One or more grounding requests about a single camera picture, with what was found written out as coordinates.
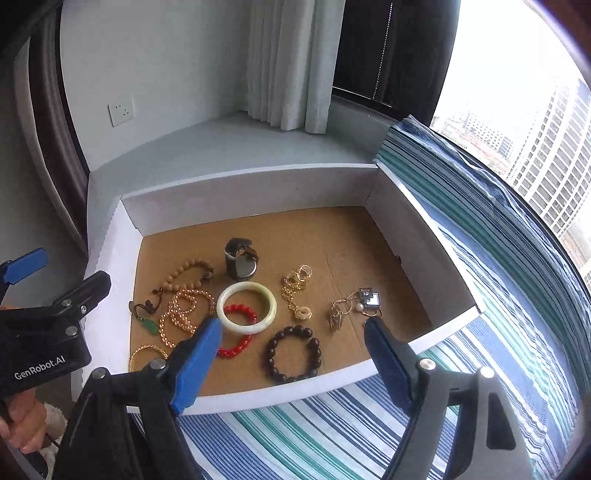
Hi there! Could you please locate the brown cord jade pendant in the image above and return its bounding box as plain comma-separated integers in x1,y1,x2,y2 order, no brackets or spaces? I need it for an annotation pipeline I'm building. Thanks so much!
128,287,164,336

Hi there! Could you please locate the gold bangle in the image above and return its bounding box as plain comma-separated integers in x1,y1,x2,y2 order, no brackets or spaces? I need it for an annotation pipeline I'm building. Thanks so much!
128,344,168,372

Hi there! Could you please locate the light wooden bead bracelet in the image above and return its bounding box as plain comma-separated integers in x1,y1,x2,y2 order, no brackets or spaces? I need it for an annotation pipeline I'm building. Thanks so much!
161,259,216,293

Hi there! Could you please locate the red bead bracelet amber bead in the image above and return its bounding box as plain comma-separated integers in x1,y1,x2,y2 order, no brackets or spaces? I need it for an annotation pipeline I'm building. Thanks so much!
216,302,257,359

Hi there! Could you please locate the pale green jade bangle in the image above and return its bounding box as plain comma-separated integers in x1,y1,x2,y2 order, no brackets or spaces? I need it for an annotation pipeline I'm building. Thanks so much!
216,281,277,335

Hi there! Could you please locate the black bead bracelet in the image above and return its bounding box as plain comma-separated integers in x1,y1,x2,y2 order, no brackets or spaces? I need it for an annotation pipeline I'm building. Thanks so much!
263,324,323,385

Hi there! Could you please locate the gold chain coin pendant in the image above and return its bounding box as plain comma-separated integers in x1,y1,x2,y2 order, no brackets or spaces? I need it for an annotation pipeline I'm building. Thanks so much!
281,264,312,322

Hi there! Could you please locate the left hand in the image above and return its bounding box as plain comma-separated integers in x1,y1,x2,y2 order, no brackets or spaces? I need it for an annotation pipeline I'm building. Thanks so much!
1,389,47,454

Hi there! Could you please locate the white fleece sleeve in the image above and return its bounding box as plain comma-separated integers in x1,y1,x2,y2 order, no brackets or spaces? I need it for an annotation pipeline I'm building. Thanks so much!
24,400,67,479

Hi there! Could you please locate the white cardboard box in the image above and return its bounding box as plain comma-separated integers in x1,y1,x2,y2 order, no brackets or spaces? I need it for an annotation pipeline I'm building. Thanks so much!
82,164,484,415

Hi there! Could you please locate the white curtain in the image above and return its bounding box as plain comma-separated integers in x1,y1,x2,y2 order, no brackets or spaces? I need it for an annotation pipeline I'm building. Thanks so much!
247,1,346,135

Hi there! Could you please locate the white wall socket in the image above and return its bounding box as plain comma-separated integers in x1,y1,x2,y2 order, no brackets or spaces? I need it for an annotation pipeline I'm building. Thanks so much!
107,98,135,127

